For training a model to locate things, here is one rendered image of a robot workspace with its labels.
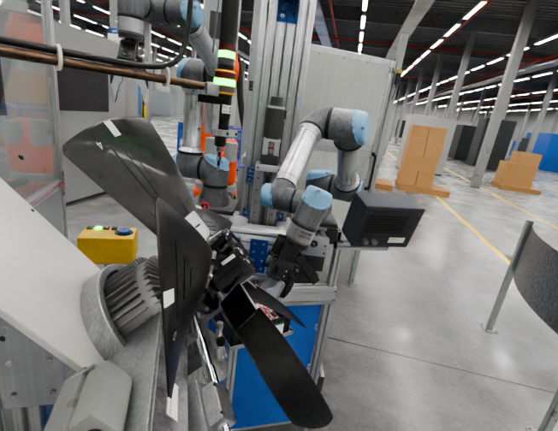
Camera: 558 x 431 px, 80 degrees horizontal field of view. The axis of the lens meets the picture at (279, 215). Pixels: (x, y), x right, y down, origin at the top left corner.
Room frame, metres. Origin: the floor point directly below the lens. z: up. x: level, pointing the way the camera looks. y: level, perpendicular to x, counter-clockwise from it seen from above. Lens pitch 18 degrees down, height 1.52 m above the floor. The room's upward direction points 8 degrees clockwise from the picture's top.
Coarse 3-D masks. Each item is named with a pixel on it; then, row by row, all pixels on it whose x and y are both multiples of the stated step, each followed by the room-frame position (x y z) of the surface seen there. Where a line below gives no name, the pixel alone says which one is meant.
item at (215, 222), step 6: (198, 210) 0.90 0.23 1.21; (204, 210) 0.92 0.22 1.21; (210, 210) 0.96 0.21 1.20; (204, 216) 0.86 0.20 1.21; (210, 216) 0.88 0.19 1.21; (216, 216) 0.91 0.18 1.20; (222, 216) 0.96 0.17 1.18; (204, 222) 0.82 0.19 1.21; (210, 222) 0.83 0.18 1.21; (216, 222) 0.85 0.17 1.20; (222, 222) 0.87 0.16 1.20; (228, 222) 0.90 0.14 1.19; (210, 228) 0.79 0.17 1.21; (216, 228) 0.80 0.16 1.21; (222, 228) 0.81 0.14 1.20; (228, 228) 0.83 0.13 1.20; (210, 234) 0.75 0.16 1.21
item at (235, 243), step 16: (208, 240) 0.63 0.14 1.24; (224, 240) 0.61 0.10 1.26; (224, 256) 0.59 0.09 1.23; (240, 256) 0.59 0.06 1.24; (224, 272) 0.58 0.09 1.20; (240, 272) 0.59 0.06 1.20; (256, 272) 0.63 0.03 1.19; (208, 288) 0.59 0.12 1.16; (224, 288) 0.58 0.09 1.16; (208, 304) 0.57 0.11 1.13
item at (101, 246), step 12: (84, 228) 0.98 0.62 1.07; (132, 228) 1.03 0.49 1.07; (84, 240) 0.91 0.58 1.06; (96, 240) 0.92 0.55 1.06; (108, 240) 0.93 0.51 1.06; (120, 240) 0.94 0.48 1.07; (132, 240) 0.95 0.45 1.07; (84, 252) 0.91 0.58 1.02; (96, 252) 0.92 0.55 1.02; (108, 252) 0.93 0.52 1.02; (120, 252) 0.94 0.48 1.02; (132, 252) 0.95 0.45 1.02
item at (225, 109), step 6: (222, 96) 0.71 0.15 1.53; (228, 96) 0.71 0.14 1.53; (222, 102) 0.71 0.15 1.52; (228, 102) 0.71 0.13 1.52; (222, 108) 0.71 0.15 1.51; (228, 108) 0.71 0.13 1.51; (222, 114) 0.71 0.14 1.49; (228, 114) 0.71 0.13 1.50; (222, 120) 0.71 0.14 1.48; (228, 120) 0.72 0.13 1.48; (222, 126) 0.71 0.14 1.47; (228, 126) 0.72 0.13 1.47; (216, 138) 0.72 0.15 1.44; (222, 138) 0.71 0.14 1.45; (216, 144) 0.71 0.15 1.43; (222, 144) 0.71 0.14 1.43
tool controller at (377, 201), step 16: (368, 192) 1.28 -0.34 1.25; (352, 208) 1.26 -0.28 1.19; (368, 208) 1.17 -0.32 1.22; (384, 208) 1.19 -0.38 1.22; (400, 208) 1.21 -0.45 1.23; (416, 208) 1.24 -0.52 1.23; (352, 224) 1.24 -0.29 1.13; (368, 224) 1.19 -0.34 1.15; (384, 224) 1.21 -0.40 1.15; (400, 224) 1.23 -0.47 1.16; (416, 224) 1.26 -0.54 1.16; (352, 240) 1.21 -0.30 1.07; (368, 240) 1.22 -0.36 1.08; (384, 240) 1.24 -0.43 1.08; (400, 240) 1.26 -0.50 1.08
